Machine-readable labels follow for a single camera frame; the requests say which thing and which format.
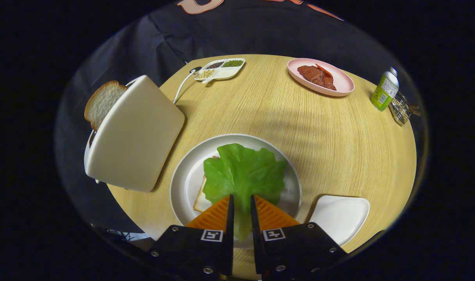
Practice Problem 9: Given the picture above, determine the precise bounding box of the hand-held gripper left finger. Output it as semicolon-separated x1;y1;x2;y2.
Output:
147;194;235;281

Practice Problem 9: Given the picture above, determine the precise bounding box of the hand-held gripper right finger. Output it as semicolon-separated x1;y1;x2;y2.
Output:
250;194;349;281

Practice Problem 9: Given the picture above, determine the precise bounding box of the green lettuce leaf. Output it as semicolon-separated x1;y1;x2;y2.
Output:
203;143;288;242

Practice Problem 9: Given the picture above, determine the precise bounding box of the toasted bread slice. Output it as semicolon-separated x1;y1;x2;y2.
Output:
84;80;128;131

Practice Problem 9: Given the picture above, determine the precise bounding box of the white bread slice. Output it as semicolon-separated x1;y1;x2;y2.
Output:
193;156;221;213

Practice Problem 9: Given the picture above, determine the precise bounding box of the round white plate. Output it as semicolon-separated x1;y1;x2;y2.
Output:
169;133;302;249

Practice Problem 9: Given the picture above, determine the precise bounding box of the white square dish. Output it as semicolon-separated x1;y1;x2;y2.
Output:
308;195;370;247

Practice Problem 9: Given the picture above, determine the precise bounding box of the white toaster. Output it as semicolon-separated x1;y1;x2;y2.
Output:
84;75;185;193

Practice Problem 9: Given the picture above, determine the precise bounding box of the divided white bean dish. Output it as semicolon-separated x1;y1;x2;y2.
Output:
194;58;246;84

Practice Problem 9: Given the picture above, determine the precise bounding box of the brown meat slice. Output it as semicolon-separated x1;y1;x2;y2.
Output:
297;65;337;91

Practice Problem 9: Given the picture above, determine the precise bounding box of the pink plate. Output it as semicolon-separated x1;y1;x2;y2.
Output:
287;58;355;97

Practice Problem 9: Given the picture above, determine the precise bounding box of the green label bottle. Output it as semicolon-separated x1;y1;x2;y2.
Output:
370;67;400;112

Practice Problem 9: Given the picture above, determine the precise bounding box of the small wire basket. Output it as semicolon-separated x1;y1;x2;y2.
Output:
389;92;421;126

